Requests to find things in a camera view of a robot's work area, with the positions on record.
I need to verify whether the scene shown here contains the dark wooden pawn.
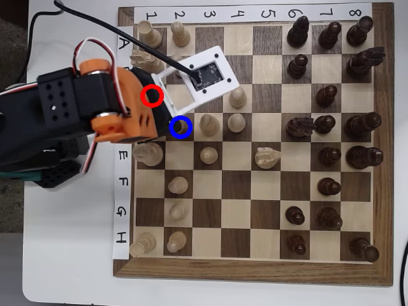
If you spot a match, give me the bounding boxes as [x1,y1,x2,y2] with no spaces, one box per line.
[315,85,339,108]
[318,146,342,166]
[314,114,337,135]
[287,54,309,80]
[285,206,306,226]
[288,235,308,256]
[317,21,342,50]
[317,177,342,196]

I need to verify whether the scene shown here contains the black camera cable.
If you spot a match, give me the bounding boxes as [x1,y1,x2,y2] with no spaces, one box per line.
[17,0,201,84]

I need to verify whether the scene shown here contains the dark wooden bishop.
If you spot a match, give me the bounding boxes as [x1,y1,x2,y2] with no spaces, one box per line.
[316,206,344,231]

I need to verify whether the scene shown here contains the light wooden bishop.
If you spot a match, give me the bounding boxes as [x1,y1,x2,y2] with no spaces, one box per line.
[171,117,192,137]
[199,113,221,137]

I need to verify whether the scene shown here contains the dark wooden king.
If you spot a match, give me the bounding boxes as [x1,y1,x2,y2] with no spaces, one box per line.
[346,145,384,170]

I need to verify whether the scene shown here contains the white paper number strip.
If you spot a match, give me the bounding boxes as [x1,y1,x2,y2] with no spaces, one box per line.
[133,3,374,25]

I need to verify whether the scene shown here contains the light wooden king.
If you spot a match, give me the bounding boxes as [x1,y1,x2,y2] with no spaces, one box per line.
[131,142,164,167]

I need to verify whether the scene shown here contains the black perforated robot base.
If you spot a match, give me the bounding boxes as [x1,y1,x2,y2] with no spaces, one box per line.
[31,159,82,189]

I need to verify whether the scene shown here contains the light wooden knight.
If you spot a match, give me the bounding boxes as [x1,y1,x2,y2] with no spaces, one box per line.
[254,146,283,170]
[129,49,165,75]

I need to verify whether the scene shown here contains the wooden chessboard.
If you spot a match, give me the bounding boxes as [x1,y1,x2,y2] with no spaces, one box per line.
[112,2,395,288]

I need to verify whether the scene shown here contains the green table clamp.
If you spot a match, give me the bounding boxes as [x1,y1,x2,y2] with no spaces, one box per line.
[0,170,44,182]

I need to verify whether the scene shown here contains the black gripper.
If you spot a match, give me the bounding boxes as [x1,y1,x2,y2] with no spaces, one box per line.
[132,66,175,136]

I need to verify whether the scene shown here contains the light wooden rook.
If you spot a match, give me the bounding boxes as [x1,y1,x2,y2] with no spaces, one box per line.
[129,231,157,258]
[136,20,163,50]

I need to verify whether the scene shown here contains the dark wooden knight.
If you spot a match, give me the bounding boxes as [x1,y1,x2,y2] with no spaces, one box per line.
[286,117,317,139]
[346,46,386,80]

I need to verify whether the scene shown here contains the white paper letter strip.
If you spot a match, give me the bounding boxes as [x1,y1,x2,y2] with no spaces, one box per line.
[112,25,134,259]

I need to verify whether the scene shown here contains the thin black cable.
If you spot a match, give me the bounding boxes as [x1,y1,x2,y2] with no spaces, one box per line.
[400,240,408,306]

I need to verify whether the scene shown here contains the dark wooden rook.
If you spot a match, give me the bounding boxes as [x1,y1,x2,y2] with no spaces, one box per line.
[346,15,374,48]
[349,237,381,263]

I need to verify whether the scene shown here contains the dark wooden queen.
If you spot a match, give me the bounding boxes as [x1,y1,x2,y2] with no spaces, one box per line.
[346,112,383,139]

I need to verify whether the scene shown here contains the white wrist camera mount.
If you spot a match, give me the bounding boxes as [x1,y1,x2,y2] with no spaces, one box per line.
[151,45,240,119]

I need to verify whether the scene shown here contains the white red servo wires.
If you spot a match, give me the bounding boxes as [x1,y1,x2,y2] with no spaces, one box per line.
[72,37,131,175]

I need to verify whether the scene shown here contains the black pawn A6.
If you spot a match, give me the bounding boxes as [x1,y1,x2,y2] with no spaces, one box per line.
[286,15,310,48]

